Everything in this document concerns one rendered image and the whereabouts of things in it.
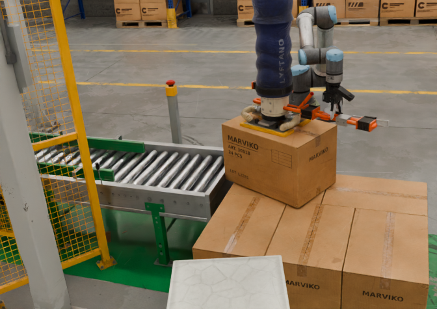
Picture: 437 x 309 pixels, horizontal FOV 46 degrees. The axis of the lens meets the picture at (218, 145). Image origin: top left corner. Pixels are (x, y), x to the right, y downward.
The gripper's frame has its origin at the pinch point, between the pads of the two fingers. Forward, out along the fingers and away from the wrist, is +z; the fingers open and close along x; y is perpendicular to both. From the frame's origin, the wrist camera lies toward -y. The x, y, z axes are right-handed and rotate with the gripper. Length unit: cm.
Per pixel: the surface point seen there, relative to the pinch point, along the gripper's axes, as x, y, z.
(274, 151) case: 21.8, 27.9, 20.7
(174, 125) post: -9, 144, 40
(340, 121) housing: 4.0, -4.5, 1.3
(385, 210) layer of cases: -5, -30, 54
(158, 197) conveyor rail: 59, 93, 54
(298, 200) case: 23, 11, 48
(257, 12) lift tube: 12, 43, -57
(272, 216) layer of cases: 37, 20, 55
